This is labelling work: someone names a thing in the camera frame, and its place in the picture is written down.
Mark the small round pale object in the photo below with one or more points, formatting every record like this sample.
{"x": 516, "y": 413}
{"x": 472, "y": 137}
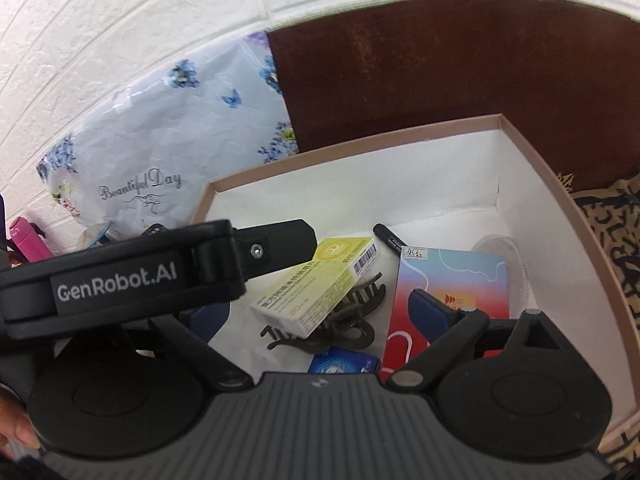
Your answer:
{"x": 93, "y": 238}

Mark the small blue box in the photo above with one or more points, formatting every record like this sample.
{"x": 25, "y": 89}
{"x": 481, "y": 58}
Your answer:
{"x": 345, "y": 364}

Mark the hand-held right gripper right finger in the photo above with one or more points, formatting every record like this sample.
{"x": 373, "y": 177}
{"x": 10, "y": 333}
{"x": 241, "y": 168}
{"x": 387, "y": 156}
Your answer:
{"x": 425, "y": 310}

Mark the colourful gradient booklet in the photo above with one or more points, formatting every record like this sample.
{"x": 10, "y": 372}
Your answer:
{"x": 450, "y": 272}

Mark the brown wooden board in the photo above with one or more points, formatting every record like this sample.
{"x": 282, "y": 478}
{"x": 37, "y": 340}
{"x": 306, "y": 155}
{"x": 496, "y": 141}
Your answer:
{"x": 425, "y": 70}

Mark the person's left hand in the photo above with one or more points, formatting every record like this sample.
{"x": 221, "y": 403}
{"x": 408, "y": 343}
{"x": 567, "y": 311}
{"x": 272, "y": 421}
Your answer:
{"x": 17, "y": 422}

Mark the floral plastic bag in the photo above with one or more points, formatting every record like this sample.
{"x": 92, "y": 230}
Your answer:
{"x": 165, "y": 135}

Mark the leopard print cloth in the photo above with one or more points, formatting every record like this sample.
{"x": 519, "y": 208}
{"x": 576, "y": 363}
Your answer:
{"x": 620, "y": 232}

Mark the clear round plastic object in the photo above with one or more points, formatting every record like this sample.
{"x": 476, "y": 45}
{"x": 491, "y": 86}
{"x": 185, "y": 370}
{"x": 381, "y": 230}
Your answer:
{"x": 502, "y": 256}

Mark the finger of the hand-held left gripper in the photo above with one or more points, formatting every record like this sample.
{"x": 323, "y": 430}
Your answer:
{"x": 275, "y": 247}

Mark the yellow white medicine box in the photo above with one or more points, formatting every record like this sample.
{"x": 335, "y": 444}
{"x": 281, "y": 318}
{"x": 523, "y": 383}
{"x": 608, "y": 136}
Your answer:
{"x": 320, "y": 285}

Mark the black marker pen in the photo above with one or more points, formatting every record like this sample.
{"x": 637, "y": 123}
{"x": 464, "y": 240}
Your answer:
{"x": 386, "y": 236}

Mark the dark hair claw clip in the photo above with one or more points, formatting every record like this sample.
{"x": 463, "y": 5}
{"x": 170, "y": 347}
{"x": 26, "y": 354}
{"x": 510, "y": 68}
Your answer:
{"x": 356, "y": 332}

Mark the pink bottle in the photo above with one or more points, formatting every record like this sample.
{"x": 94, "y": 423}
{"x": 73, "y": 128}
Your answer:
{"x": 29, "y": 240}

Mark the white box with pink rim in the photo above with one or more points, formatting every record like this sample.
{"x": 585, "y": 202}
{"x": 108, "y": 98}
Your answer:
{"x": 400, "y": 185}

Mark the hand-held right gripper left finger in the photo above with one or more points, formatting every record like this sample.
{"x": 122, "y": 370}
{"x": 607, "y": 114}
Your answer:
{"x": 207, "y": 321}

